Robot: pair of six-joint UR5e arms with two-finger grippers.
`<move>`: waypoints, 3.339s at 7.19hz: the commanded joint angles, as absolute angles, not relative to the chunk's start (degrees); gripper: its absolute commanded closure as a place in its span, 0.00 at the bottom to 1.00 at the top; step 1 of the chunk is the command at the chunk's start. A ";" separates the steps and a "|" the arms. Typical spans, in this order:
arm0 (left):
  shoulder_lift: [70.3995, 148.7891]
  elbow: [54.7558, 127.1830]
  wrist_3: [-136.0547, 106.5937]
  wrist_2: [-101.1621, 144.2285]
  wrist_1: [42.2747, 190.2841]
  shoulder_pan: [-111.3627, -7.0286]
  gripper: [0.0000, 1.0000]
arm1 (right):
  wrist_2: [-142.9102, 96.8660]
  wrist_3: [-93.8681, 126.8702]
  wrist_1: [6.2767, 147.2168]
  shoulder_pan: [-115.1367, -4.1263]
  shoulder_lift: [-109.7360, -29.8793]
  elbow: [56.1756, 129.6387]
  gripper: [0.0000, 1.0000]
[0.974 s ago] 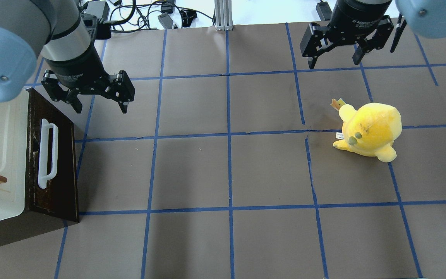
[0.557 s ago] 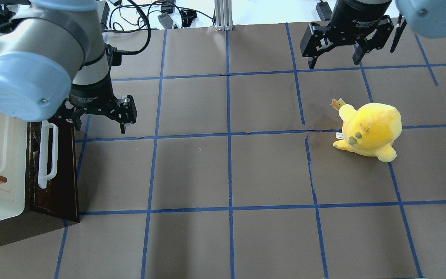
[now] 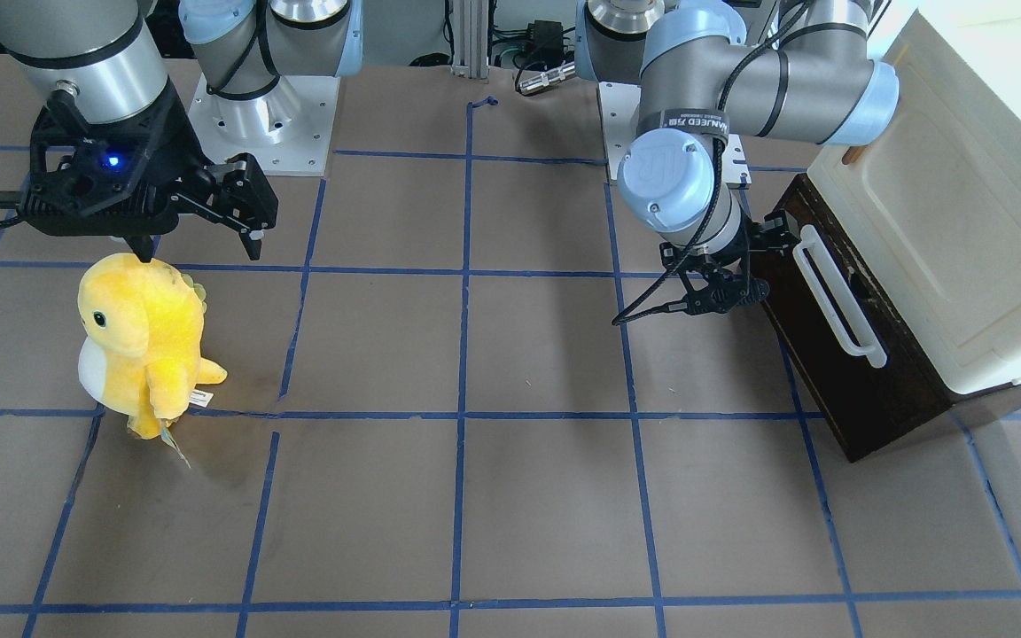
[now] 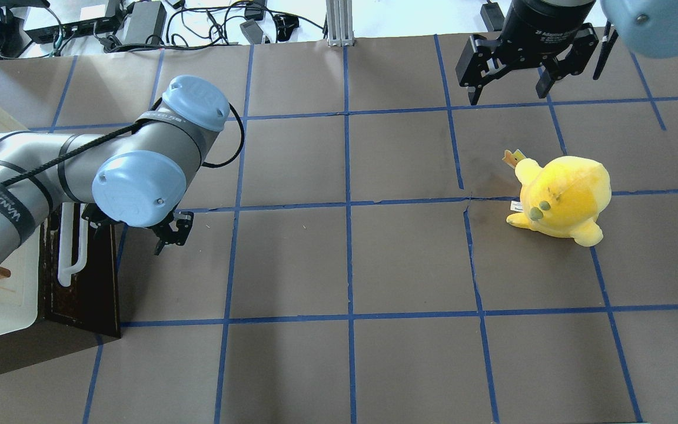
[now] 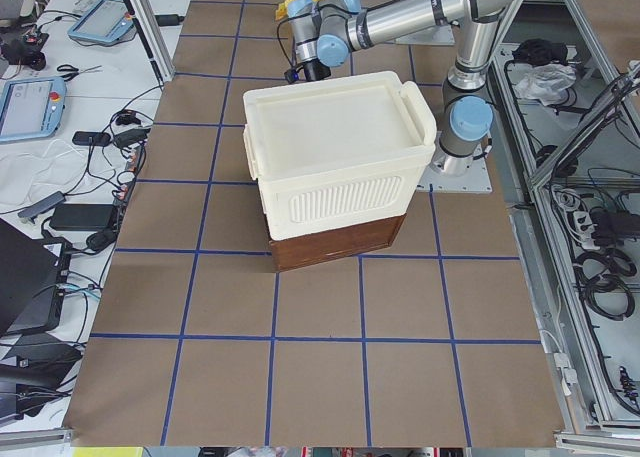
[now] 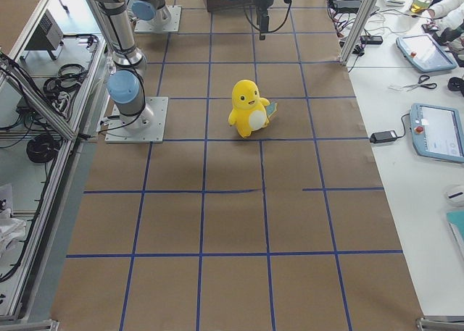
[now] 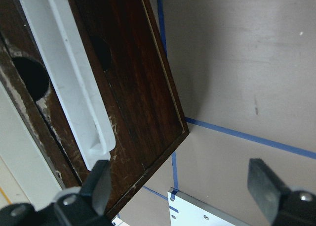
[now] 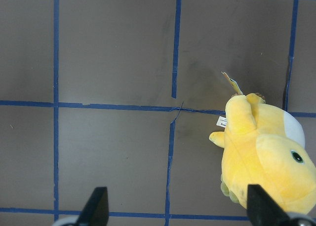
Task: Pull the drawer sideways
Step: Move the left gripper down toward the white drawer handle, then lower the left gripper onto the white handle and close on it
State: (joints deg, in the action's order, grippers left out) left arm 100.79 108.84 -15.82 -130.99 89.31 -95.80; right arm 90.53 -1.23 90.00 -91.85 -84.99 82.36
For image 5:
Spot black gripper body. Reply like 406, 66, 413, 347
284, 59, 331, 83

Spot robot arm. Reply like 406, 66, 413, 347
276, 0, 523, 167

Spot dark wooden drawer cabinet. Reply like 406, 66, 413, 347
269, 214, 406, 272

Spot cream plastic storage box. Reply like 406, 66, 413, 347
243, 71, 436, 241

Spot black power adapter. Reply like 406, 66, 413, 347
155, 14, 184, 27

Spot blue teach pendant far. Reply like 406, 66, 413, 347
67, 0, 134, 46

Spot blue teach pendant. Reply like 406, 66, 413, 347
67, 0, 134, 46
1, 76, 67, 143

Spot blue teach pendant near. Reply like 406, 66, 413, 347
1, 76, 67, 143

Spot black power brick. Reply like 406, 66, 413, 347
49, 203, 115, 231

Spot brown paper table cover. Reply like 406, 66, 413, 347
65, 0, 563, 447

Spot black laptop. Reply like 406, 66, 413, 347
1, 221, 71, 336

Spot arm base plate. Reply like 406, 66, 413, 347
416, 131, 493, 194
394, 24, 455, 46

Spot aluminium frame post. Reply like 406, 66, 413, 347
123, 0, 175, 86

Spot black handled scissors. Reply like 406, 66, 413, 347
56, 64, 102, 82

